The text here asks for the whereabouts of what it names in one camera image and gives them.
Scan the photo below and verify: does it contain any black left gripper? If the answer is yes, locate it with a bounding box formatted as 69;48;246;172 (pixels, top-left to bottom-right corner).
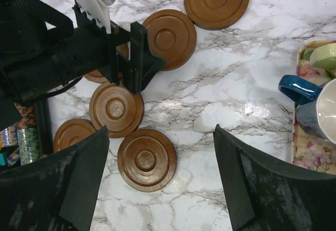
1;5;166;102

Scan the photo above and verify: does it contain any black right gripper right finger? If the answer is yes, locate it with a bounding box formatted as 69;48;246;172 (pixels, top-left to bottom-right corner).
214;125;335;230

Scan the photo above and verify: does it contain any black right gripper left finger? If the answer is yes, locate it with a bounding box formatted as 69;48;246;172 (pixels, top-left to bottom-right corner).
1;127;109;230

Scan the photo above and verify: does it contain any brown wooden coaster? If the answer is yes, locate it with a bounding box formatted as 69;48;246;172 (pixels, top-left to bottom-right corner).
184;0;249;30
89;82;144;139
53;119;96;153
142;9;197;71
84;44;129;83
117;129;177;192

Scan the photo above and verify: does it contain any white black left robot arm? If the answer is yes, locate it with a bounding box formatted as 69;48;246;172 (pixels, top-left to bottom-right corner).
1;0;165;129

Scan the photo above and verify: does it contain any black poker chip case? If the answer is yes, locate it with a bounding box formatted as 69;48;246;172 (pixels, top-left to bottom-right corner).
1;100;53;167

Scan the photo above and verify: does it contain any floral serving tray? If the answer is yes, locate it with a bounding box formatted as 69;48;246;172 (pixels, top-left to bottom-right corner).
291;40;335;175

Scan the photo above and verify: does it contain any teal rectangular block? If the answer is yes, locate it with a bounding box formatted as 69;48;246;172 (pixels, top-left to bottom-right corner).
0;152;10;166

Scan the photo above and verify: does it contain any dark blue mug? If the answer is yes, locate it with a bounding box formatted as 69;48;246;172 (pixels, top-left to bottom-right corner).
278;75;335;145

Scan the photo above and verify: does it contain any light green mug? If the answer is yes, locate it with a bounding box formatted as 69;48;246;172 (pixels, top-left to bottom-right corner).
310;43;335;79

